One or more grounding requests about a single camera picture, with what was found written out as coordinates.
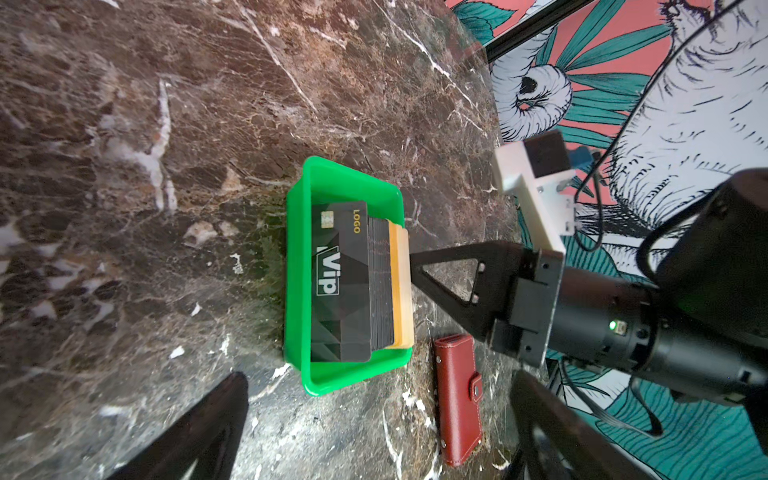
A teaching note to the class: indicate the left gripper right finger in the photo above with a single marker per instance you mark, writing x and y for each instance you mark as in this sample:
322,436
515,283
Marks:
554,443

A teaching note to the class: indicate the green plastic tray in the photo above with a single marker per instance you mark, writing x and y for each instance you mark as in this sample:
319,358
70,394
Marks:
325,181

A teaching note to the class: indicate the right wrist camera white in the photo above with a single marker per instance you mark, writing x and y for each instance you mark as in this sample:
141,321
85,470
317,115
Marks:
536,171

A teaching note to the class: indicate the stack of credit cards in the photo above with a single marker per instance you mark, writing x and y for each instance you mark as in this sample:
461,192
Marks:
361,284

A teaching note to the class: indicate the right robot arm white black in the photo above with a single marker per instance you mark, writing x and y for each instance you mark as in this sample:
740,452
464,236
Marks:
697,326

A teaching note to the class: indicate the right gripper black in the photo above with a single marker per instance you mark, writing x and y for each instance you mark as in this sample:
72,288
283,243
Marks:
496,290

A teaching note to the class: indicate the right black frame post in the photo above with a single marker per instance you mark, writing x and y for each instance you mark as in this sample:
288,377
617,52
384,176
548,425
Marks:
550,15

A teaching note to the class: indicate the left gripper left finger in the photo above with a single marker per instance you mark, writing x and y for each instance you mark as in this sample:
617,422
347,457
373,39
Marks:
203,443

